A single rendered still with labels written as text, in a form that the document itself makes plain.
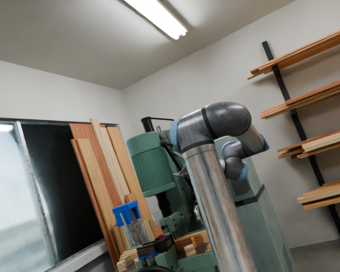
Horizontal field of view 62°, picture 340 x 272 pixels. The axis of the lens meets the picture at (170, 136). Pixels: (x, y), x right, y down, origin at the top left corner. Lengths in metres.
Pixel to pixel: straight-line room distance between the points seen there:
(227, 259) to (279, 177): 2.83
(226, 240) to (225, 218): 0.06
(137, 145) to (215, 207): 0.67
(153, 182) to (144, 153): 0.15
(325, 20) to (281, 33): 0.46
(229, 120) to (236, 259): 0.41
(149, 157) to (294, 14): 2.89
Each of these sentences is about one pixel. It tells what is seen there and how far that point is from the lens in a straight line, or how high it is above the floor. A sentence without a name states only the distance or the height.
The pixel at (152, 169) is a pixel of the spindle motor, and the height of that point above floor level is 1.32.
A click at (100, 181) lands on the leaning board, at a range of 3.01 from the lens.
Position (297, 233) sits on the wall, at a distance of 3.81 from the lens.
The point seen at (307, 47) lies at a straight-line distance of 3.24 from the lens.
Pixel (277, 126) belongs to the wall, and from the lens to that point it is 3.63.
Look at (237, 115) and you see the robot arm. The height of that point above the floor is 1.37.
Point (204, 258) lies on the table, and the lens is 1.34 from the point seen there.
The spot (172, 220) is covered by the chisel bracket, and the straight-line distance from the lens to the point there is 1.47.
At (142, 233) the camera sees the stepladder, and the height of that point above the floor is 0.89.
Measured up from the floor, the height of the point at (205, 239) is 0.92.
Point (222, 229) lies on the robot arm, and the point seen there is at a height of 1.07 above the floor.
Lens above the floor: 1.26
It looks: 8 degrees up
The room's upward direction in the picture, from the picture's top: 19 degrees counter-clockwise
